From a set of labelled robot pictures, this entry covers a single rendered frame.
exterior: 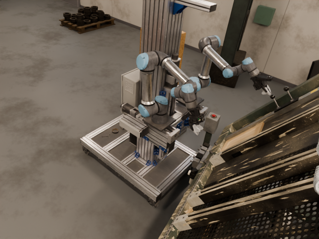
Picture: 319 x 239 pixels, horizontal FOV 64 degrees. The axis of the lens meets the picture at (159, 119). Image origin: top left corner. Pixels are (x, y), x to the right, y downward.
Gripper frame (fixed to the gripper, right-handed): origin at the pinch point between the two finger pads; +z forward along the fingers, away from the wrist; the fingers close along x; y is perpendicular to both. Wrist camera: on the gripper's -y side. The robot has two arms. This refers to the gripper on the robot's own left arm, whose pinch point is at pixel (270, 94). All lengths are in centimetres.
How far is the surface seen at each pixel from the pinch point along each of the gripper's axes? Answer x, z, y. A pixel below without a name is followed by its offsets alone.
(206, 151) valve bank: 33, 20, 69
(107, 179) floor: 86, -2, 181
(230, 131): 6, 18, 53
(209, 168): 63, 21, 43
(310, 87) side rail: -15.2, 11.3, -22.9
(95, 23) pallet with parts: -246, -294, 460
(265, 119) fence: 14.0, 14.1, 7.6
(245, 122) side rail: -5.2, 18.6, 40.1
